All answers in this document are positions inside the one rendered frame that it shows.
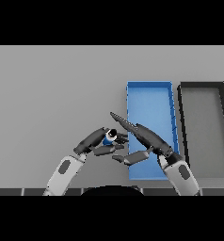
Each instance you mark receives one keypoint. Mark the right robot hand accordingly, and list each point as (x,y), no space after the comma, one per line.
(148,138)

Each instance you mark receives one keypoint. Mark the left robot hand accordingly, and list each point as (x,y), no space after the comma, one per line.
(93,140)

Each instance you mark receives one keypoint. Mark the blue pipe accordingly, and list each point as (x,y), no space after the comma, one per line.
(110,137)

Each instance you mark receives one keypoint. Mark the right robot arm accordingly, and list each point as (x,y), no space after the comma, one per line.
(181,175)

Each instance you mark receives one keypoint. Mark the blue bin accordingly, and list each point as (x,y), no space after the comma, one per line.
(151,119)

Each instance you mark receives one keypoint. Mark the dark grey bin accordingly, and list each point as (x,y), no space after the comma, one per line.
(204,131)

